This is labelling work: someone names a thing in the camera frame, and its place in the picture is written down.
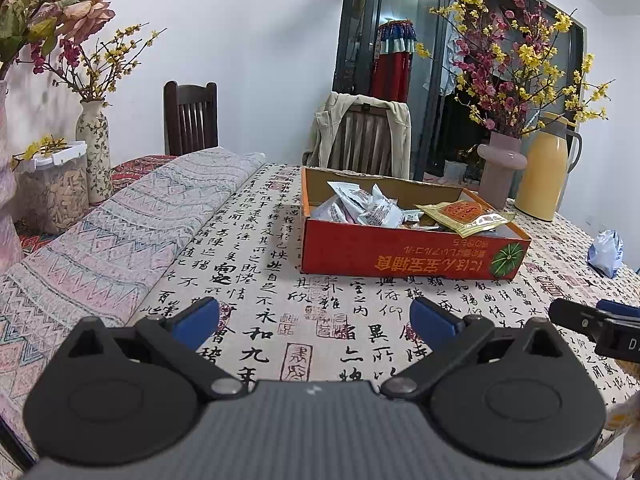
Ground red silver snack packet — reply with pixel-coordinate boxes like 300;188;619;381
357;184;406;227

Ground clear plastic food container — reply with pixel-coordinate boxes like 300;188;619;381
12;140;91;235

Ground yellow thermos jug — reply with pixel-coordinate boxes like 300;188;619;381
514;111;584;223

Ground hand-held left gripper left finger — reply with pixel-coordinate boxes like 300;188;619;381
66;296;249;402

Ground dark wooden chair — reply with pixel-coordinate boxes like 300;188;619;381
163;80;219;157

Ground hanging red blue garment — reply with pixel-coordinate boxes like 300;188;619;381
369;18;419;104

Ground beige jacket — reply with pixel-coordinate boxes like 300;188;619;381
305;91;414;181

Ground slim floral vase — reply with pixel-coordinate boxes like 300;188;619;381
75;99;114;206

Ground yellow orange snack packet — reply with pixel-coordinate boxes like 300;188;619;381
414;199;517;239

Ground thin yellow blossom twigs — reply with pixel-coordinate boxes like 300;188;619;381
17;22;167;106

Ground dried pink roses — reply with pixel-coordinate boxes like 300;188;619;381
0;0;134;79

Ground mauve ceramic vase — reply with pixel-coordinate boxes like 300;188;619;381
477;131;529;211

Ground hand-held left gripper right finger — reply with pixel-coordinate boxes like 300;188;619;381
379;296;567;404

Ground folded zigzag patterned blanket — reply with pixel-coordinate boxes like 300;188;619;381
0;146;267;433

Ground red patterned cloth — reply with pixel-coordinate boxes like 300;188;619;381
11;154;179;257

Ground wooden chair with slats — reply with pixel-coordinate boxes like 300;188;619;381
339;102;397;177

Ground red cardboard box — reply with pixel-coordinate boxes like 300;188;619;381
299;166;533;281

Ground pale blue plastic bag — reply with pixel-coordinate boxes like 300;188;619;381
588;229;625;279

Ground loose yellow flower sprig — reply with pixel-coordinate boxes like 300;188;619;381
10;134;69;171

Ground dark framed glass door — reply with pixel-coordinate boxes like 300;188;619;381
332;0;586;192

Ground large pink vase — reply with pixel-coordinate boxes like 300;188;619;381
0;79;25;272

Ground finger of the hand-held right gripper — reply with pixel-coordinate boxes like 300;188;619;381
597;299;640;321
547;298;609;342

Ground yellow and pink blossom branches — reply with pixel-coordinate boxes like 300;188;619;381
414;0;616;139

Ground calligraphy print tablecloth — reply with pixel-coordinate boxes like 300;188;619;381
124;162;640;413

